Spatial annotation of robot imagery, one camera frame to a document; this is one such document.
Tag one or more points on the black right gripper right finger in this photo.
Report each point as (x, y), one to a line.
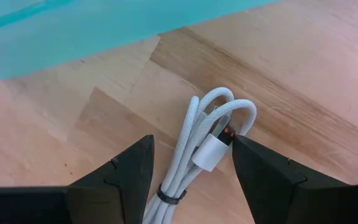
(275, 186)

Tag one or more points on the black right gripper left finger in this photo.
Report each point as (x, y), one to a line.
(117, 186)

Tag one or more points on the green cutting mat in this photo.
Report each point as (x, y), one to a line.
(73, 37)

